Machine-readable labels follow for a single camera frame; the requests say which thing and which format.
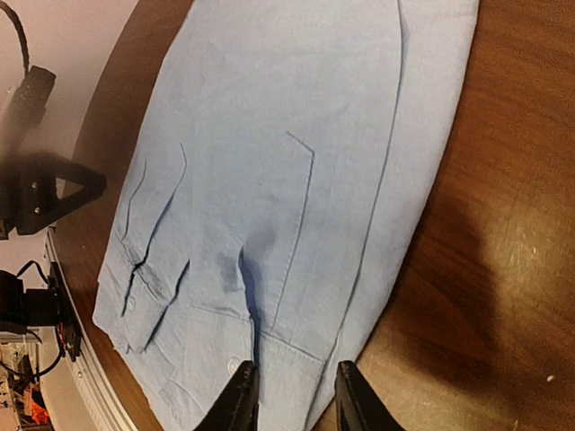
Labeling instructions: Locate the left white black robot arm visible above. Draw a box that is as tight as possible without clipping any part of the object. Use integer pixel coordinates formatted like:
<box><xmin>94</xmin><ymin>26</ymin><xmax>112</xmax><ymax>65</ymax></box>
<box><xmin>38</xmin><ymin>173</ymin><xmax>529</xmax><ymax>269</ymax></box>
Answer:
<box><xmin>1</xmin><ymin>153</ymin><xmax>107</xmax><ymax>334</ymax></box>

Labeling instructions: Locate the front aluminium rail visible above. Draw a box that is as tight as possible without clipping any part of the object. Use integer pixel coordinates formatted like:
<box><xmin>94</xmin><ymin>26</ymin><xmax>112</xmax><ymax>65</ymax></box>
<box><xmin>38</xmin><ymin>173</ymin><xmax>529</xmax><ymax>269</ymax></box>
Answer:
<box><xmin>40</xmin><ymin>228</ymin><xmax>137</xmax><ymax>431</ymax></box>

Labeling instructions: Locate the light blue long sleeve shirt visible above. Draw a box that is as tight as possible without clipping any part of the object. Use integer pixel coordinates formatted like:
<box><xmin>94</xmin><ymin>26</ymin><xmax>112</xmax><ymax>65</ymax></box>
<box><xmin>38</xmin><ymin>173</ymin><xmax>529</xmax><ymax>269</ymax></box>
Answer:
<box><xmin>93</xmin><ymin>1</ymin><xmax>478</xmax><ymax>430</ymax></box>

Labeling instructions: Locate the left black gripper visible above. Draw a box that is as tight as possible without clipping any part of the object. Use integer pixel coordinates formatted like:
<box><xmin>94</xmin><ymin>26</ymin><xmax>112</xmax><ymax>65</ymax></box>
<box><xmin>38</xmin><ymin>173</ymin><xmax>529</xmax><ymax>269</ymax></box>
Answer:
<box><xmin>1</xmin><ymin>154</ymin><xmax>107</xmax><ymax>241</ymax></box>

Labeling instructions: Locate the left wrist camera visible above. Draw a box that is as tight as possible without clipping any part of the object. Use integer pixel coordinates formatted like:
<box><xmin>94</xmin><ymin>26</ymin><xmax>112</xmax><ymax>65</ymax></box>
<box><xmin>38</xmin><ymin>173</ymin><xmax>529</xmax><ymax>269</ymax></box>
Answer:
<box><xmin>6</xmin><ymin>66</ymin><xmax>56</xmax><ymax>136</ymax></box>

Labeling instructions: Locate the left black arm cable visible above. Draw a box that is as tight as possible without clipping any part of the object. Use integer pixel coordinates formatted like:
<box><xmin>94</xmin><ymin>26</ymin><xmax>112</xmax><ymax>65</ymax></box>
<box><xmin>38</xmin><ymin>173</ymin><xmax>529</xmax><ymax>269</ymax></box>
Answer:
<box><xmin>0</xmin><ymin>4</ymin><xmax>35</xmax><ymax>77</ymax></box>

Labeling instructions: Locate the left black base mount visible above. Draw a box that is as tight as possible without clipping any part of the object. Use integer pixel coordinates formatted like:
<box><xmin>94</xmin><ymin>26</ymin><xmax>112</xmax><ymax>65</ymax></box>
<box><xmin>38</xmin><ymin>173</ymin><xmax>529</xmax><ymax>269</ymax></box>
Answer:
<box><xmin>49</xmin><ymin>261</ymin><xmax>83</xmax><ymax>362</ymax></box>

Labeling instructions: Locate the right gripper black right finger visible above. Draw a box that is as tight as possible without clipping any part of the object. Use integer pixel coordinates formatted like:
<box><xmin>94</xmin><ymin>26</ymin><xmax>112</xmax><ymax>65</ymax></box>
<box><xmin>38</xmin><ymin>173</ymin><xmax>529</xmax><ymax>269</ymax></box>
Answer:
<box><xmin>334</xmin><ymin>361</ymin><xmax>404</xmax><ymax>431</ymax></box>

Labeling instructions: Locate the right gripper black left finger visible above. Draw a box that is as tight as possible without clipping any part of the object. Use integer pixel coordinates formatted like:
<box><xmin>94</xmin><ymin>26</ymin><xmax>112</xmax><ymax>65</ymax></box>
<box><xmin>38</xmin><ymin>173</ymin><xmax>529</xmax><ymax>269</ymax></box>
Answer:
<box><xmin>194</xmin><ymin>361</ymin><xmax>259</xmax><ymax>431</ymax></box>

